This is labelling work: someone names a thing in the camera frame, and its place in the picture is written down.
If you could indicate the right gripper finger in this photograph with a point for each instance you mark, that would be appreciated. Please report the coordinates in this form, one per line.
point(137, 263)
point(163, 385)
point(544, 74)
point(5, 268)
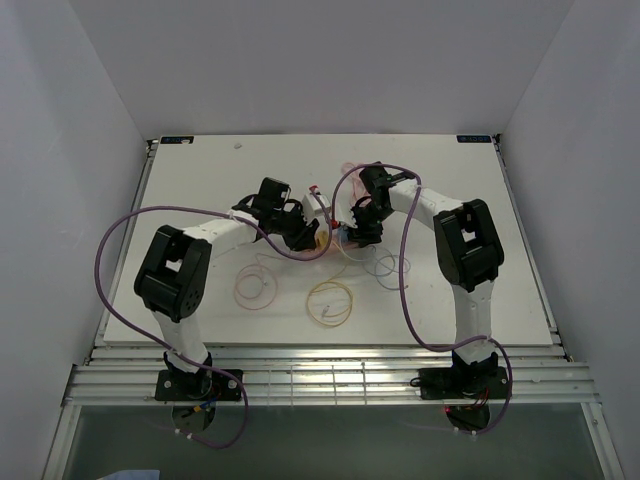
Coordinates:
point(360, 213)
point(363, 238)

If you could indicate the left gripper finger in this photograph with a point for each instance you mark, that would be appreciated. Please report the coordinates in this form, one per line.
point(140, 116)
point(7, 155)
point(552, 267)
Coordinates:
point(294, 212)
point(303, 237)

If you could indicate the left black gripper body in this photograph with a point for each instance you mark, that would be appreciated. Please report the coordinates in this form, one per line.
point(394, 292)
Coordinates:
point(285, 225)

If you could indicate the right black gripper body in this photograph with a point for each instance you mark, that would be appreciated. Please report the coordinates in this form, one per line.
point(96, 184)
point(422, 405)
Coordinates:
point(377, 216)

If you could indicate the yellow charger plug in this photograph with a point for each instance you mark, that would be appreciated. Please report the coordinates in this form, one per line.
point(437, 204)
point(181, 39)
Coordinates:
point(323, 240)

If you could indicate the blue charger plug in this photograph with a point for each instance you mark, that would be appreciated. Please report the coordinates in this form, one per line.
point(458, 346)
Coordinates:
point(343, 235)

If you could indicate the pink power strip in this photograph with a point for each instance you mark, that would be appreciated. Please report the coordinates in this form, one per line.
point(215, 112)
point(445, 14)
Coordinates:
point(336, 247)

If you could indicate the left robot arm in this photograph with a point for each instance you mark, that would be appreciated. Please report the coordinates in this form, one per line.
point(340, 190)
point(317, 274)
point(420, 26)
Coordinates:
point(172, 278)

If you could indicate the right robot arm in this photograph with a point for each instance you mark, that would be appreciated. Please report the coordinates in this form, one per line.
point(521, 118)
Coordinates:
point(468, 250)

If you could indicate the right blue corner label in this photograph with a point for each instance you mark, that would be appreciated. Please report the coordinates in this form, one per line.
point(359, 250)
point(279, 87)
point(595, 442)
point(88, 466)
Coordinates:
point(474, 139)

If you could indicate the blue corner label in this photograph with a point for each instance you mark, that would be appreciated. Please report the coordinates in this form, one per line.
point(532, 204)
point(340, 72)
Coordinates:
point(474, 139)
point(177, 140)

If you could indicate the left blue corner label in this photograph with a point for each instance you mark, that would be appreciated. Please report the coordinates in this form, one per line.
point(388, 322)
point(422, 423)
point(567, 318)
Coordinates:
point(177, 140)

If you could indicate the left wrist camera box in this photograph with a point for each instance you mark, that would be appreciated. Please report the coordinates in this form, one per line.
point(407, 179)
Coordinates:
point(315, 205)

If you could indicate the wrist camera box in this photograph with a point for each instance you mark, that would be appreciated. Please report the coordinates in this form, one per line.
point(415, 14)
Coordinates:
point(315, 205)
point(341, 216)

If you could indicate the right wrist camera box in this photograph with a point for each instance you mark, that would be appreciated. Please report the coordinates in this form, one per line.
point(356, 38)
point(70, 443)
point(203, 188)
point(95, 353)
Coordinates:
point(341, 216)

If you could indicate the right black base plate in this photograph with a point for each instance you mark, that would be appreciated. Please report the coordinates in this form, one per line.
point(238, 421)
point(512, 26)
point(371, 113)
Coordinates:
point(446, 383)

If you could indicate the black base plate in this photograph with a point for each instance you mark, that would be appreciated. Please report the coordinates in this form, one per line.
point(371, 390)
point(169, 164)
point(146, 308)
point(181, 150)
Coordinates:
point(197, 385)
point(446, 383)

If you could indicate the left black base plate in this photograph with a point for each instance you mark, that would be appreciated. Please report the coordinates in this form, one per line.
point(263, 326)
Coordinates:
point(197, 385)

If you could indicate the aluminium rail frame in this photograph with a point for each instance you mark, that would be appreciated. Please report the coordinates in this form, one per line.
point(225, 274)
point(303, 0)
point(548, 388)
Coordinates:
point(341, 375)

